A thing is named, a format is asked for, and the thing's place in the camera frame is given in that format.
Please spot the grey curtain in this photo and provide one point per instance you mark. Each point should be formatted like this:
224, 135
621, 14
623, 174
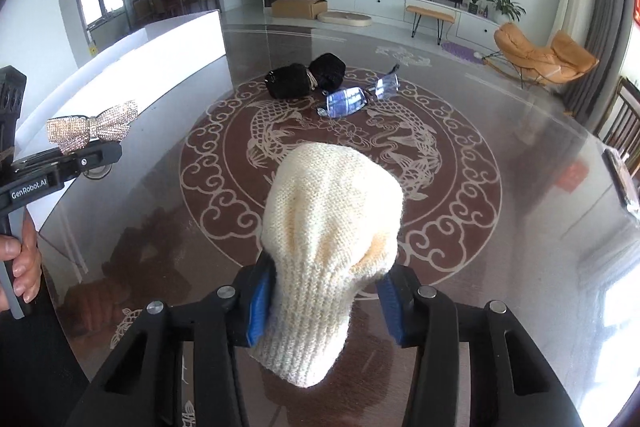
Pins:
610, 7

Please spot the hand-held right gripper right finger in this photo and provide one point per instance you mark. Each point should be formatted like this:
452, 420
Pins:
390, 312

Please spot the brown cardboard carton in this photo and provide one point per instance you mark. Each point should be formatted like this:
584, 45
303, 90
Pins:
297, 8

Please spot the wooden bench with metal legs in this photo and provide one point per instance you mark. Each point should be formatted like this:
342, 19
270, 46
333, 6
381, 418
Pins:
430, 11

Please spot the small potted plant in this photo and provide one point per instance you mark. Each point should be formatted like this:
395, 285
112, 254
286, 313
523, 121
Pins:
474, 2

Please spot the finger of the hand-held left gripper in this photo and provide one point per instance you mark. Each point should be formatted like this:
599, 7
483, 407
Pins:
90, 159

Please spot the red wall hanging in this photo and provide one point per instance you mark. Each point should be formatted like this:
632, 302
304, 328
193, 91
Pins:
636, 9

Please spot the pearl hair claw clip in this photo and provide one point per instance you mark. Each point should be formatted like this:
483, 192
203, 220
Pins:
95, 127

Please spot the eyeglasses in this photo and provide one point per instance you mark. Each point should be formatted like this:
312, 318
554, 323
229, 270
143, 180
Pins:
350, 99

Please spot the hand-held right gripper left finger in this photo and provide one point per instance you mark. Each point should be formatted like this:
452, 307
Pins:
260, 307

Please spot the orange lounge chair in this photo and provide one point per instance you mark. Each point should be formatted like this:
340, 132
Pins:
540, 54

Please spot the dark wooden dining chair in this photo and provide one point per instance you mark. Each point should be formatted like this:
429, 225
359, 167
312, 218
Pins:
622, 122

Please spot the person's left hand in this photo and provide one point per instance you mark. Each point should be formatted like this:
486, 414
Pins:
30, 267

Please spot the cream knitted glove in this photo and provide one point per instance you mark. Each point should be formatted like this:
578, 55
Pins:
330, 232

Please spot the large leafy potted plant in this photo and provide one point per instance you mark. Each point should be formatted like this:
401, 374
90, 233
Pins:
506, 7

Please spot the purple floor mat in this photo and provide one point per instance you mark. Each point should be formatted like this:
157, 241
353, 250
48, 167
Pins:
460, 51

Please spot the beige cat scratcher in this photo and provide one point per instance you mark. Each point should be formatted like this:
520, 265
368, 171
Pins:
345, 18

